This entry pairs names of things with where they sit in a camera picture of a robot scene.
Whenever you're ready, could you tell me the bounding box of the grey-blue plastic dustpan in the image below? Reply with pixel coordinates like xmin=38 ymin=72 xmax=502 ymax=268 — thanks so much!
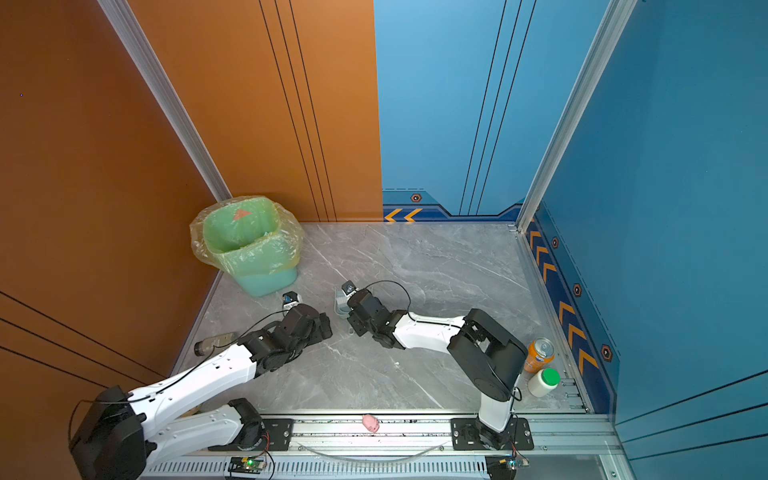
xmin=334 ymin=289 xmax=351 ymax=319

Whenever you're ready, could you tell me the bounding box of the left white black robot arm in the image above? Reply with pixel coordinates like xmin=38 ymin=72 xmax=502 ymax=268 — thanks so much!
xmin=68 ymin=304 xmax=332 ymax=479

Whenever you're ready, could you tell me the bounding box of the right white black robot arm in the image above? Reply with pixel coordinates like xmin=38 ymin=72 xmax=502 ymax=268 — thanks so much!
xmin=345 ymin=286 xmax=527 ymax=450

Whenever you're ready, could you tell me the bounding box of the dark glass bottle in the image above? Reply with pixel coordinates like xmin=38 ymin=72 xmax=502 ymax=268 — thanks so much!
xmin=193 ymin=332 xmax=238 ymax=357

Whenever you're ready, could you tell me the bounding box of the green plastic trash bin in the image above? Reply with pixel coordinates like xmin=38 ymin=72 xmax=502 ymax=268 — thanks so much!
xmin=202 ymin=197 xmax=299 ymax=299

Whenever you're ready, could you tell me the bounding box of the clear yellow bin liner bag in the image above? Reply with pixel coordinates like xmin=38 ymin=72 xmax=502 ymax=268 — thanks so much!
xmin=188 ymin=195 xmax=305 ymax=277

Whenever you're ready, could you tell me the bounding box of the left green circuit board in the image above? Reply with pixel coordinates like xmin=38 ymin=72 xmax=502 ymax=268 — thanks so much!
xmin=226 ymin=456 xmax=270 ymax=479

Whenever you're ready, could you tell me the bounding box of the green circuit board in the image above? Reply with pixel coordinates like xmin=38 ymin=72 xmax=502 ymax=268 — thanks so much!
xmin=226 ymin=456 xmax=270 ymax=479
xmin=485 ymin=455 xmax=530 ymax=480

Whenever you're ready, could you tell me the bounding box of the white bottle green cap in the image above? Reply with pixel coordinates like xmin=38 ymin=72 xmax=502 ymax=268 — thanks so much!
xmin=527 ymin=368 xmax=561 ymax=398

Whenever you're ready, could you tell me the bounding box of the right green circuit board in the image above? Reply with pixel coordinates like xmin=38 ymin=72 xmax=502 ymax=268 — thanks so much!
xmin=485 ymin=455 xmax=530 ymax=480

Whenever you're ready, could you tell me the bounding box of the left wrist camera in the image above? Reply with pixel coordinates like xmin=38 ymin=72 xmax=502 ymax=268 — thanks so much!
xmin=282 ymin=291 xmax=301 ymax=311

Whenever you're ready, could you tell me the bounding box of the pink toy on rail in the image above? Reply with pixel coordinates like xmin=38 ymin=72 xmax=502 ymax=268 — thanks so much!
xmin=361 ymin=414 xmax=380 ymax=434

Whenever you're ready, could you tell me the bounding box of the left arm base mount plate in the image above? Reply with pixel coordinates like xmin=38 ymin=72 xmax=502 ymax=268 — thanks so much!
xmin=208 ymin=418 xmax=294 ymax=452

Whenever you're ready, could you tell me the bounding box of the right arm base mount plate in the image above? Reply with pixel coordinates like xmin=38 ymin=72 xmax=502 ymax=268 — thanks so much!
xmin=450 ymin=416 xmax=535 ymax=451

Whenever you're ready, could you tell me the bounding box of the aluminium front rail frame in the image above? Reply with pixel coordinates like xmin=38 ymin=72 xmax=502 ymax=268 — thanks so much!
xmin=139 ymin=413 xmax=634 ymax=479

